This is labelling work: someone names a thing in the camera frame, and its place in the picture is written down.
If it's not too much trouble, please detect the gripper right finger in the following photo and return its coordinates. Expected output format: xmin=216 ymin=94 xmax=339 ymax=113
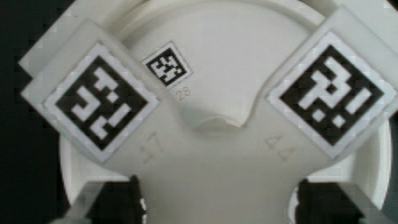
xmin=294 ymin=179 xmax=385 ymax=224

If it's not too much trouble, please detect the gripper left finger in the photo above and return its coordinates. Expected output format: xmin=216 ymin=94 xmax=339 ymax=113
xmin=58 ymin=177 xmax=145 ymax=224

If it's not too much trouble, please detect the white cylindrical table leg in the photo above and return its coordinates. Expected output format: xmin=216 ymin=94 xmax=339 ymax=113
xmin=186 ymin=113 xmax=244 ymax=137

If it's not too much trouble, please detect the white cross-shaped table base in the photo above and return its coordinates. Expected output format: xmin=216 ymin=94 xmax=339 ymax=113
xmin=15 ymin=6 xmax=398 ymax=224

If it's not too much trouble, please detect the white round table top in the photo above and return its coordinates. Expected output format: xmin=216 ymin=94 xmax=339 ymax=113
xmin=54 ymin=0 xmax=394 ymax=214

